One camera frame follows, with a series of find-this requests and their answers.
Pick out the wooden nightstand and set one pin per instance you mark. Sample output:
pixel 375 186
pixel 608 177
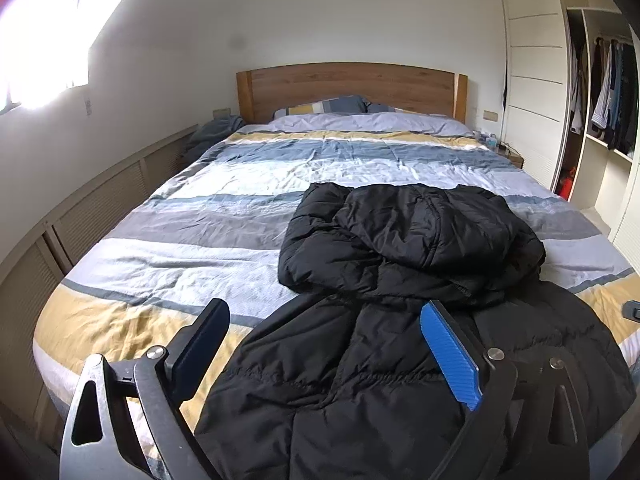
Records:
pixel 515 160

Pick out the black puffer coat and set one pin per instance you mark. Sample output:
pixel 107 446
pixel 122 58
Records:
pixel 375 360

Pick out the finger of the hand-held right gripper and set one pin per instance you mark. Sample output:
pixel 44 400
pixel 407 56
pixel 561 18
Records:
pixel 634 310

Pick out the beige wall socket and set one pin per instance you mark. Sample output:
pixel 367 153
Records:
pixel 490 115
pixel 221 111

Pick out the white wardrobe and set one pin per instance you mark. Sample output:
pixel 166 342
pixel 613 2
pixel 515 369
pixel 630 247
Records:
pixel 535 35

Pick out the bed with striped duvet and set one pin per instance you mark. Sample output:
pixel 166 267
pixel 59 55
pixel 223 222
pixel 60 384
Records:
pixel 200 210

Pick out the bright window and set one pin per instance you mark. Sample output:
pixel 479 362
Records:
pixel 35 35

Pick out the red object in wardrobe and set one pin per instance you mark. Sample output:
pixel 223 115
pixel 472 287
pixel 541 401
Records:
pixel 566 187

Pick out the wooden headboard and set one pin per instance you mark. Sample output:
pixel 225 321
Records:
pixel 350 82

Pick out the small bottles on nightstand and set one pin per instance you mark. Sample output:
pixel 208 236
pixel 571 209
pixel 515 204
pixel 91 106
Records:
pixel 485 139

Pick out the beige slatted wall cabinet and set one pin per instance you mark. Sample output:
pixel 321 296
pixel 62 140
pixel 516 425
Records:
pixel 100 210

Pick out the blue-grey cloth pile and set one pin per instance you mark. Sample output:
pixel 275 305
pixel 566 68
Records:
pixel 215 132

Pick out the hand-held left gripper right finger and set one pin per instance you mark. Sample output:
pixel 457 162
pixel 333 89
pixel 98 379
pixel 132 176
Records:
pixel 452 355

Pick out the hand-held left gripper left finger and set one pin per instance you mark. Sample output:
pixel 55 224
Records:
pixel 200 350

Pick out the striped pillow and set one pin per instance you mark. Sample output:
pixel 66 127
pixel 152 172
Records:
pixel 325 106

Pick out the row of hanging clothes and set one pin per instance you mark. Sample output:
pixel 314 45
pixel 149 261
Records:
pixel 620 95

